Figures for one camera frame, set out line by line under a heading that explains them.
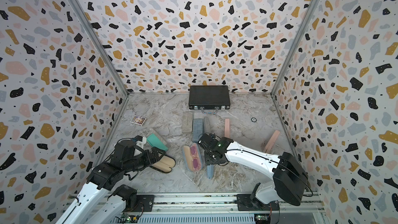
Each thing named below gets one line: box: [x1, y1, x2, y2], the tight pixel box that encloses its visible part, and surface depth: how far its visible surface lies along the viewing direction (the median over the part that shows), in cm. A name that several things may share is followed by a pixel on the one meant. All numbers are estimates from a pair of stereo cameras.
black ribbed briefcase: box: [188, 85, 231, 115], surface depth 115 cm
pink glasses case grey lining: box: [224, 118, 231, 138], surface depth 97 cm
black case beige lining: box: [149, 154, 176, 174], surface depth 86 cm
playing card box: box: [130, 115, 147, 127], surface depth 105 cm
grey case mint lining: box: [192, 118, 204, 143], surface depth 100 cm
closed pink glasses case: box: [264, 130, 281, 154], surface depth 92 cm
